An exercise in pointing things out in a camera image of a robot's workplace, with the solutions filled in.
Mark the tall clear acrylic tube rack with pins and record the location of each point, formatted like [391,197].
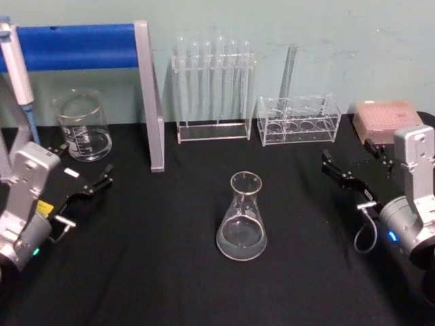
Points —
[213,130]

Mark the clear glass conical flask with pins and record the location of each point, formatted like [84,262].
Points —
[242,234]

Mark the clear glass beaker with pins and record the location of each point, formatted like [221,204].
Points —
[85,129]

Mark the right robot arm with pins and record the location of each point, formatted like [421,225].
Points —
[414,163]

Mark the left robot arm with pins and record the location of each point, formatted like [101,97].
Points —
[27,176]

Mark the grey metal stand post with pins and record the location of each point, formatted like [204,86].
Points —
[151,102]

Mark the blue padded stand bar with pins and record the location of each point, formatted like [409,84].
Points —
[74,45]

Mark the pink pipette tip box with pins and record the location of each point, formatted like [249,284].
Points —
[385,117]

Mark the black table cloth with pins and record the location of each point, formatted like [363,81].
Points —
[163,271]

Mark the low clear acrylic tube rack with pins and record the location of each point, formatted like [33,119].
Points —
[299,130]

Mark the large clear test tube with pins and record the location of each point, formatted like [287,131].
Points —
[289,74]

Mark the white and blue pipette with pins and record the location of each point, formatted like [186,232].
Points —
[17,78]

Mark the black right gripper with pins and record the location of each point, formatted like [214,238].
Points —
[377,183]

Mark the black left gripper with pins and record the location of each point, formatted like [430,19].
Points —
[69,188]

